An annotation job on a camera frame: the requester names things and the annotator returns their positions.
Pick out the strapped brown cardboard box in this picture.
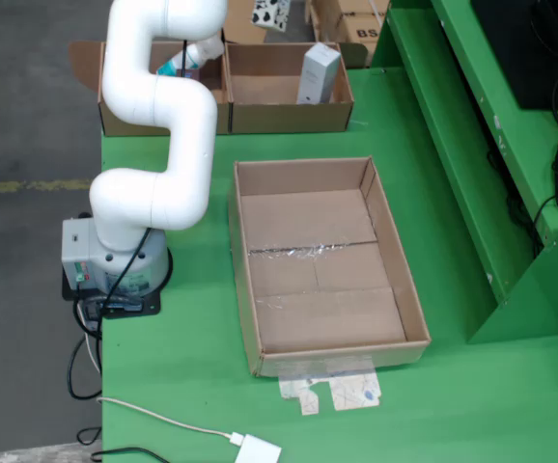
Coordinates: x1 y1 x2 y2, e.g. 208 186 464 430
339 0 391 16

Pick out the flattened printed carton piece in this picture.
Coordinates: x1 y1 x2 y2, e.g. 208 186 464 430
277 368 384 417

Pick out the green metal shelf frame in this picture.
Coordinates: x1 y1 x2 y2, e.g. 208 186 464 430
369 0 558 346

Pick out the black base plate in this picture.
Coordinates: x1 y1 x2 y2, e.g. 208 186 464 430
61 267 163 320

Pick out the cow print white carton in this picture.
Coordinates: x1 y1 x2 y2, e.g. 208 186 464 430
251 0 293 32

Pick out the thin white floor cable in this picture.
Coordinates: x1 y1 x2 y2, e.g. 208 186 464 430
78 303 103 378

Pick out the black monitor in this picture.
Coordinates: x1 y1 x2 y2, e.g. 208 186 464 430
469 0 558 111

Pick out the tall white grey carton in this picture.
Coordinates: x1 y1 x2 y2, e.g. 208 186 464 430
295 41 343 105

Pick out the black cable under adapter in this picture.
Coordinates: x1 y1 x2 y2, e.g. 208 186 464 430
75 426 170 463

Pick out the opened flat cardboard box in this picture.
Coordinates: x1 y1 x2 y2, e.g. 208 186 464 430
220 0 274 44

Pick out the cardboard box with round flap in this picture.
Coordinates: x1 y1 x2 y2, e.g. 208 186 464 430
69 40 233 138

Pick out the large shallow cardboard tray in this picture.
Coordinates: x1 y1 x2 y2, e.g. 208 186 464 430
228 154 432 378

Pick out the grey robot base box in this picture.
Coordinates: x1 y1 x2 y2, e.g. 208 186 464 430
61 216 172 298

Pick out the white adapter block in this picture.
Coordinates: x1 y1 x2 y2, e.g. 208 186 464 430
234 433 283 463

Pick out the black floor cable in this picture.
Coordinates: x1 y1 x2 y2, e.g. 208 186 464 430
66 313 104 401

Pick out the plain brown cardboard box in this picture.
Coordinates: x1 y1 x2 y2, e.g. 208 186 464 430
306 0 348 43

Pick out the white bottle teal label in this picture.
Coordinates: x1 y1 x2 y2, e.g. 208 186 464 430
156 36 226 77

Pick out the BS printed cardboard box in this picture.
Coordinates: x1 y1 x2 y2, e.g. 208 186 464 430
339 12 381 43

